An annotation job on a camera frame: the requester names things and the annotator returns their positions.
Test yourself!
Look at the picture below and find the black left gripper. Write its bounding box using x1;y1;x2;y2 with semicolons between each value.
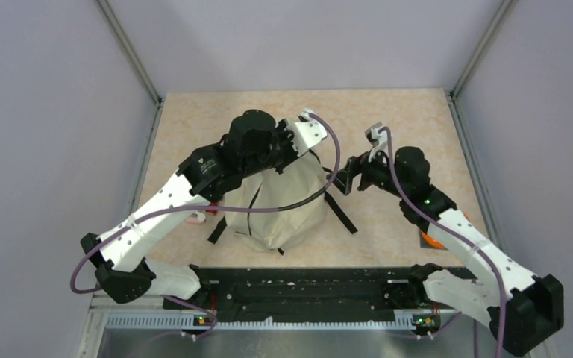
241;117;305;177

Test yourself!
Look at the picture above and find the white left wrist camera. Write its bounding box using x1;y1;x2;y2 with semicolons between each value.
286;108;328;157

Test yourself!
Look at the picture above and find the orange tape roll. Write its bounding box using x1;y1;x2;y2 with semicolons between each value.
419;229;448;250

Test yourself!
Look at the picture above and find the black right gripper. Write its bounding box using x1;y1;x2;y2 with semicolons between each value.
328;142;409;199

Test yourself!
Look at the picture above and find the cream canvas backpack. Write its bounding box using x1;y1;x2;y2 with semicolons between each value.
207;150;358;254

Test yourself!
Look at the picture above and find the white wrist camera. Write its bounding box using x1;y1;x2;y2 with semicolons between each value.
286;108;328;157
364;122;390;163

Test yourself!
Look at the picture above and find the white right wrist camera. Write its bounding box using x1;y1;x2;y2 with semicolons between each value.
364;122;390;163

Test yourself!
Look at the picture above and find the pink white stapler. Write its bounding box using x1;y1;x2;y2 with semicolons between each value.
185;212;207;224

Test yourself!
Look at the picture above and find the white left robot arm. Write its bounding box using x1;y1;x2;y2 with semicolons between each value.
81;110;323;308

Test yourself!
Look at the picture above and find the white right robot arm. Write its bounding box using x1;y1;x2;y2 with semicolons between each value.
334;146;564;357

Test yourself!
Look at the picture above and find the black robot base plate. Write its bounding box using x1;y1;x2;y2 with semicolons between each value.
188;267;441;323

